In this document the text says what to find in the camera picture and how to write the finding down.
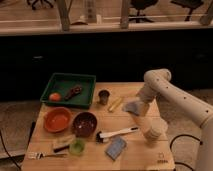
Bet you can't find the green plastic tray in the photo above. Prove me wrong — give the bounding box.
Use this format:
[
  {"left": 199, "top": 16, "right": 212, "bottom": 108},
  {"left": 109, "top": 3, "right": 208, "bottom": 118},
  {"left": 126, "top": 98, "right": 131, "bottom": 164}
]
[{"left": 40, "top": 73, "right": 96, "bottom": 109}]

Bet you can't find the grey-blue towel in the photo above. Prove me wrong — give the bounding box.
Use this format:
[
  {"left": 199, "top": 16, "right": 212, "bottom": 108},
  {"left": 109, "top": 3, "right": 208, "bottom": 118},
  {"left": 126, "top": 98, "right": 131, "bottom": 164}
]
[{"left": 122, "top": 100, "right": 143, "bottom": 116}]

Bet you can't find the dark maroon bowl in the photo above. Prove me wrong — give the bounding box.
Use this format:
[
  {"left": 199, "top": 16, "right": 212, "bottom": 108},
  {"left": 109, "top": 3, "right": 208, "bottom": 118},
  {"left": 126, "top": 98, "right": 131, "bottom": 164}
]
[{"left": 72, "top": 112, "right": 97, "bottom": 138}]

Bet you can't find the green small cup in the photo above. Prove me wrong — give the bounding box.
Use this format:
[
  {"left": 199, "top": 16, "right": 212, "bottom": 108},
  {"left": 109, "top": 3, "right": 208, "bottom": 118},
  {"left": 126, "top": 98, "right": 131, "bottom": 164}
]
[{"left": 69, "top": 138, "right": 85, "bottom": 155}]

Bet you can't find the blue sponge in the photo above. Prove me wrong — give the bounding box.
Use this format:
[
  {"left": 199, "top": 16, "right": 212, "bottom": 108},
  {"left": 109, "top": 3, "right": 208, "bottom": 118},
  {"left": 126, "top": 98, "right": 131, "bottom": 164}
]
[{"left": 105, "top": 136, "right": 127, "bottom": 160}]

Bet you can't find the silver fork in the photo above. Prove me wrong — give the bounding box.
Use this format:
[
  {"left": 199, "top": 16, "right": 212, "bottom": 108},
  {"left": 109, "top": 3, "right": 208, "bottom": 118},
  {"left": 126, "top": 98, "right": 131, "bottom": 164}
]
[{"left": 27, "top": 152, "right": 67, "bottom": 159}]

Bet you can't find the black cable left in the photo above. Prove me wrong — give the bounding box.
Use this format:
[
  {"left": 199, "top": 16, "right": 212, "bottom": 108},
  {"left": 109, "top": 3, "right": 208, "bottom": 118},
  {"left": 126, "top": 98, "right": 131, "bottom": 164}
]
[{"left": 0, "top": 129, "right": 22, "bottom": 170}]

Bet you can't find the black cable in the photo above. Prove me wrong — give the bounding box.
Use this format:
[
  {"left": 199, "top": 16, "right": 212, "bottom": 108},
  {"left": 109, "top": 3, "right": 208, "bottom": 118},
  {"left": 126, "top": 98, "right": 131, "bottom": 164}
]
[
  {"left": 169, "top": 133, "right": 204, "bottom": 171},
  {"left": 0, "top": 129, "right": 22, "bottom": 170}
]

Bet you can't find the yellow banana-like object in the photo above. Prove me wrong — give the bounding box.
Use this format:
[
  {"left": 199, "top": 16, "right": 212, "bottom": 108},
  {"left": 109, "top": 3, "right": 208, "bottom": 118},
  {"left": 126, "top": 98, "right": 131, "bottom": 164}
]
[{"left": 108, "top": 97, "right": 124, "bottom": 112}]

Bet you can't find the white handled brush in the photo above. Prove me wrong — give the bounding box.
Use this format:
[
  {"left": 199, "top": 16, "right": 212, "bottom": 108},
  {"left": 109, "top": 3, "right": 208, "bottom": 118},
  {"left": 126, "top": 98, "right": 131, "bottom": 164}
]
[{"left": 96, "top": 127, "right": 139, "bottom": 143}]

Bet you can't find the orange fruit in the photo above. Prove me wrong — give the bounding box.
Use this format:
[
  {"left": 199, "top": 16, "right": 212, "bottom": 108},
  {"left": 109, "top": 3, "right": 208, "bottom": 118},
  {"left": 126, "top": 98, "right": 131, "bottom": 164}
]
[{"left": 49, "top": 93, "right": 62, "bottom": 102}]

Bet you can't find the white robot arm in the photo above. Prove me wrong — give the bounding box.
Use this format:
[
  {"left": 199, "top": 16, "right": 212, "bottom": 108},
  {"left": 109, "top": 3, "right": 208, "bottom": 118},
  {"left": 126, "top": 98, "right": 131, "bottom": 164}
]
[{"left": 138, "top": 69, "right": 213, "bottom": 171}]

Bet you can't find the brown object in tray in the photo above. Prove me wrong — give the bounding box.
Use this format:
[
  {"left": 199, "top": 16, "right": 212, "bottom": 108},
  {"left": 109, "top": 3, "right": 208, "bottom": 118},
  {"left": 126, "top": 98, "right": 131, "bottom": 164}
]
[{"left": 64, "top": 86, "right": 82, "bottom": 101}]

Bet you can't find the orange bowl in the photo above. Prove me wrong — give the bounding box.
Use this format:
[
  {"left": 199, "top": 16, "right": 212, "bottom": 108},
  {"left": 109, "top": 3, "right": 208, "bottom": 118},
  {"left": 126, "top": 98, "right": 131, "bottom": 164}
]
[{"left": 44, "top": 107, "right": 71, "bottom": 133}]

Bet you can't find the office chair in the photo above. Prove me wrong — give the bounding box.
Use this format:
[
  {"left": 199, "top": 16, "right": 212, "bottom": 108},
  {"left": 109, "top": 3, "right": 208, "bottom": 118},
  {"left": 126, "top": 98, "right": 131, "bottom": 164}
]
[{"left": 129, "top": 0, "right": 158, "bottom": 23}]

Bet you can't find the wooden block with black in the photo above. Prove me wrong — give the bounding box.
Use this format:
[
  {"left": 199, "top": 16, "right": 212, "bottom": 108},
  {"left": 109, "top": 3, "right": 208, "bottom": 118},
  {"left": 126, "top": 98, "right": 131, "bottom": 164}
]
[{"left": 52, "top": 135, "right": 75, "bottom": 152}]

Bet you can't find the metal cup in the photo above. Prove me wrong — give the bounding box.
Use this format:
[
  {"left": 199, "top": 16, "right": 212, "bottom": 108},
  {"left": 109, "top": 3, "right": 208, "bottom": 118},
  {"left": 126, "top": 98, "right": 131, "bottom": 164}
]
[{"left": 98, "top": 90, "right": 110, "bottom": 105}]

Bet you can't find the black cable right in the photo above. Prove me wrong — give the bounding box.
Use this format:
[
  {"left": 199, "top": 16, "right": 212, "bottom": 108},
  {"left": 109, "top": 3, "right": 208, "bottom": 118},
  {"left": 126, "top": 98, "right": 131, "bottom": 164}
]
[{"left": 169, "top": 133, "right": 204, "bottom": 171}]

